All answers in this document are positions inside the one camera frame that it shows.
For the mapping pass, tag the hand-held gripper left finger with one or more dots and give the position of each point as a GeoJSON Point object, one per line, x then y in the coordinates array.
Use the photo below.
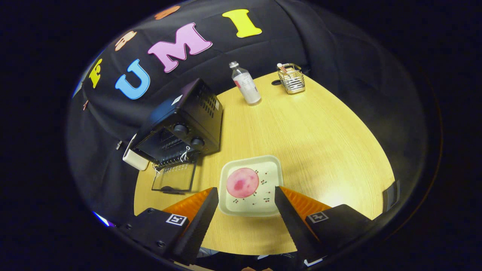
{"type": "Point", "coordinates": [197, 229]}

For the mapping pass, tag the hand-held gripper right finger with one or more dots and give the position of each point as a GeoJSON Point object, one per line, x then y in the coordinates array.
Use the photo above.
{"type": "Point", "coordinates": [295, 229]}

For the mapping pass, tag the round pink meat slice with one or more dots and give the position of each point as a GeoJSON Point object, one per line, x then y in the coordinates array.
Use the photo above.
{"type": "Point", "coordinates": [243, 182]}

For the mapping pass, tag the white cherry print plate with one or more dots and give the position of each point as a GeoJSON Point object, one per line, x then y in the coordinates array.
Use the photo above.
{"type": "Point", "coordinates": [269, 169]}

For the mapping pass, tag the black toaster oven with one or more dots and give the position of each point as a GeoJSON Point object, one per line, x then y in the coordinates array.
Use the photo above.
{"type": "Point", "coordinates": [196, 109]}

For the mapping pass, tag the white pop-up toaster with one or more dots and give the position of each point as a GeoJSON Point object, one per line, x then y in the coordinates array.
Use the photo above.
{"type": "Point", "coordinates": [133, 160]}

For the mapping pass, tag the silver clip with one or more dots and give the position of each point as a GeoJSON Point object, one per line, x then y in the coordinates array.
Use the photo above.
{"type": "Point", "coordinates": [118, 145]}

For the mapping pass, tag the black table grommet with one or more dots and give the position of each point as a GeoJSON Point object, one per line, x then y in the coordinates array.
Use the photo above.
{"type": "Point", "coordinates": [276, 82]}

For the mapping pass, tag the clear plastic bottle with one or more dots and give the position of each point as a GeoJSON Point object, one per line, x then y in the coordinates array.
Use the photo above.
{"type": "Point", "coordinates": [246, 84]}

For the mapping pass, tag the small wooden stick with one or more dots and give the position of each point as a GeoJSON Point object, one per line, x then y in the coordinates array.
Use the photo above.
{"type": "Point", "coordinates": [280, 67]}

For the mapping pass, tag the pink clip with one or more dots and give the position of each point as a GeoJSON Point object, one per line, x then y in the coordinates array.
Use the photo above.
{"type": "Point", "coordinates": [85, 105]}

